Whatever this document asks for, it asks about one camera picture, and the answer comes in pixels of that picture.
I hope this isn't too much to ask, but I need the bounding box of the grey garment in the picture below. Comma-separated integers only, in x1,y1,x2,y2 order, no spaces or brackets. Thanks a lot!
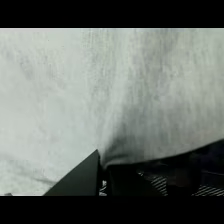
0,28,224,197

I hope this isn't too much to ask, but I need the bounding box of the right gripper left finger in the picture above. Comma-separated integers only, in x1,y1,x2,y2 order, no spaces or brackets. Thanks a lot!
43,149,102,197

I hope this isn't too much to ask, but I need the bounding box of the black white striped garment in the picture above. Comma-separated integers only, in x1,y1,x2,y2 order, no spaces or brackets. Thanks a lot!
134,138,224,197

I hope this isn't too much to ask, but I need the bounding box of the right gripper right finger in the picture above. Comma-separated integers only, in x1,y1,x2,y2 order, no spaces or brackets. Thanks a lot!
105,163,148,197

